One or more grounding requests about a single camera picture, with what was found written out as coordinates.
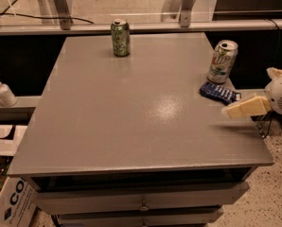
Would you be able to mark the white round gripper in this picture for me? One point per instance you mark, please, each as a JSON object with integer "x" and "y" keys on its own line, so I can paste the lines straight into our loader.
{"x": 280, "y": 94}

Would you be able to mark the blue rxbar blueberry wrapper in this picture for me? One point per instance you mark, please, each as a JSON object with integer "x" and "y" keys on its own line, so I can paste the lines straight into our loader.
{"x": 219, "y": 93}

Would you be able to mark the white 7up can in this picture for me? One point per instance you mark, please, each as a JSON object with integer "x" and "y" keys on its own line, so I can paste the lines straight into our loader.
{"x": 223, "y": 59}

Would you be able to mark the green soda can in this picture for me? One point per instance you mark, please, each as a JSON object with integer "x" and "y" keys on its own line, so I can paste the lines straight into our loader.
{"x": 120, "y": 32}

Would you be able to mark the grey drawer cabinet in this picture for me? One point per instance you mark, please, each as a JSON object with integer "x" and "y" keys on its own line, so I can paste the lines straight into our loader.
{"x": 130, "y": 142}

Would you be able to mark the white pump bottle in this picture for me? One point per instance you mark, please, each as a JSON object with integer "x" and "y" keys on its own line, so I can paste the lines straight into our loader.
{"x": 7, "y": 97}

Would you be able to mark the white cardboard box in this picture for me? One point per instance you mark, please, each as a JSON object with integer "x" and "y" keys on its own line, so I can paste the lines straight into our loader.
{"x": 16, "y": 207}

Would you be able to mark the grey metal rail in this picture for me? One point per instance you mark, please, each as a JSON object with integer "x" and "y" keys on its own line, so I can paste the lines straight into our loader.
{"x": 91, "y": 29}

